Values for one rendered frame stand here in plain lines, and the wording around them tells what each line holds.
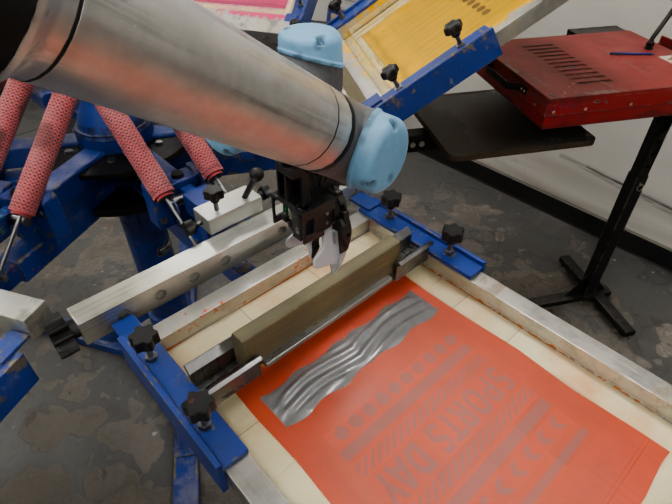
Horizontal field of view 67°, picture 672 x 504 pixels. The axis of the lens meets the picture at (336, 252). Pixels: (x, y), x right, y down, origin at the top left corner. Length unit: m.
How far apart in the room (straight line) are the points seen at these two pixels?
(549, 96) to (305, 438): 1.08
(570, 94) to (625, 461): 0.96
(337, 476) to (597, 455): 0.38
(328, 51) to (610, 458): 0.68
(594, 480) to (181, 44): 0.75
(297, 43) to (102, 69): 0.35
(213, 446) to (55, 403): 1.51
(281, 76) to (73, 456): 1.83
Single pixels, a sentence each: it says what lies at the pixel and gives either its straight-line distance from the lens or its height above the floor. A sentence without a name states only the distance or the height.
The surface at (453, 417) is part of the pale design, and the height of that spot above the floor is 0.96.
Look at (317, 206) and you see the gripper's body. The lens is 0.68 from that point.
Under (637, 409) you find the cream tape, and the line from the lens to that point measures 0.95.
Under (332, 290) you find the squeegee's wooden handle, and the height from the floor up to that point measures 1.05.
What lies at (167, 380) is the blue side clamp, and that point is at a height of 1.00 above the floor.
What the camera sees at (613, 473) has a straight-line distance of 0.87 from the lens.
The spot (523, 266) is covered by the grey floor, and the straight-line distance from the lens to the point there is 2.63.
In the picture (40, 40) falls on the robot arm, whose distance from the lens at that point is 0.26.
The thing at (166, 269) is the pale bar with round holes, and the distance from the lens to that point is 0.96.
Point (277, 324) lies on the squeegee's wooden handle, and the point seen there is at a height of 1.05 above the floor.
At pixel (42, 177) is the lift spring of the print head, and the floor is 1.10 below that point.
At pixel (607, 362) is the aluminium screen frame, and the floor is 0.99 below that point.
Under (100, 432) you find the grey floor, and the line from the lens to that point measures 2.08.
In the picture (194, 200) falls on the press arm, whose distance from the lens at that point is 1.12.
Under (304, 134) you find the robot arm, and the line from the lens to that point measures 0.39.
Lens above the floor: 1.65
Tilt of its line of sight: 40 degrees down
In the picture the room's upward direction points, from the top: straight up
